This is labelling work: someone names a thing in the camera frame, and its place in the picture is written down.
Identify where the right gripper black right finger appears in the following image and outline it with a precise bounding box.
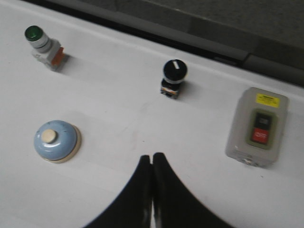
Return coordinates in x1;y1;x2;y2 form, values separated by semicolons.
153;152;232;228

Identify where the light blue call bell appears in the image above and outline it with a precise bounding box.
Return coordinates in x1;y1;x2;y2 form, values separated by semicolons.
33;120;82;163

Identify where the grey push button box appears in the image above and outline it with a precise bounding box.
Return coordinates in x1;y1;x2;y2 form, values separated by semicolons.
225;87;289;168

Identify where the black rotary selector switch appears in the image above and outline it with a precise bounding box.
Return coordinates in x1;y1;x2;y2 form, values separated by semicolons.
160;59;188;99

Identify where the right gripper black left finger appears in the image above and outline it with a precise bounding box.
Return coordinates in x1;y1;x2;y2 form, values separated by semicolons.
86;155;152;228

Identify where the green pilot light switch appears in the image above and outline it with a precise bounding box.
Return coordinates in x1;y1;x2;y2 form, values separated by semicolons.
24;25;66;71

